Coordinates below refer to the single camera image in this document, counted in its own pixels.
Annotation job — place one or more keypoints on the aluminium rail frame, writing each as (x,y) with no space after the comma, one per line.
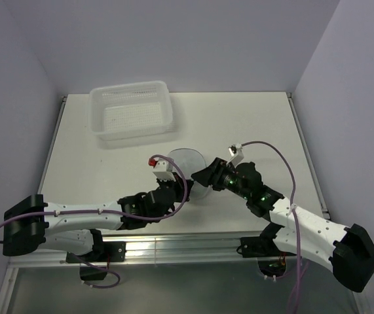
(85,170)

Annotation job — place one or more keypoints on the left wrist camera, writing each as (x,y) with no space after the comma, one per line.
(162,169)

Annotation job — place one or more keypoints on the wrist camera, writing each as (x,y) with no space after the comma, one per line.
(162,169)
(236,154)

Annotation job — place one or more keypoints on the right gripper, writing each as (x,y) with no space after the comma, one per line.
(214,172)

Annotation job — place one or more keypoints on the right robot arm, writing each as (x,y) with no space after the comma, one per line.
(346,251)

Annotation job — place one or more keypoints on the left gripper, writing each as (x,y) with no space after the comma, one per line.
(178,185)

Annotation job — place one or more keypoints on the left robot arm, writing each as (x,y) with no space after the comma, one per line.
(34,223)

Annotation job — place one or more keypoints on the white mesh laundry bag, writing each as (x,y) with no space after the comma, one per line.
(190,161)

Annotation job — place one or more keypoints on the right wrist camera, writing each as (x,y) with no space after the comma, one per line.
(236,154)

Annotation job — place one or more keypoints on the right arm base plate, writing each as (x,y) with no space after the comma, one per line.
(259,247)

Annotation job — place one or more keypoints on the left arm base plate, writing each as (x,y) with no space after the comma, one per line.
(114,252)

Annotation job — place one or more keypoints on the white plastic basket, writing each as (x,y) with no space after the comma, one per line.
(130,110)

